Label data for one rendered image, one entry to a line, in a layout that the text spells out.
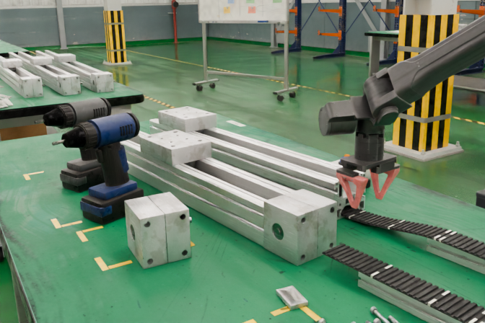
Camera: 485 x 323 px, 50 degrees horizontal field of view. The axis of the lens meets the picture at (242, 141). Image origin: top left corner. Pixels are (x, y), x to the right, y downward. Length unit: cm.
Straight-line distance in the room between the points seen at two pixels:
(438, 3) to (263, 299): 361
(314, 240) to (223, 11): 635
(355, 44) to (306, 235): 1115
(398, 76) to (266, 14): 581
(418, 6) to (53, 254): 382
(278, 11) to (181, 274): 585
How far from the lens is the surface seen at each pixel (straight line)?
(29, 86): 283
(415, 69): 95
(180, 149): 121
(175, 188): 123
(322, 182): 111
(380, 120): 98
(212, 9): 731
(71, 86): 282
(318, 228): 94
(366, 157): 105
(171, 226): 93
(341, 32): 1174
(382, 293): 86
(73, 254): 104
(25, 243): 112
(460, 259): 99
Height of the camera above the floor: 123
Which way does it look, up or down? 15 degrees down
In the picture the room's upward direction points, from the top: 1 degrees counter-clockwise
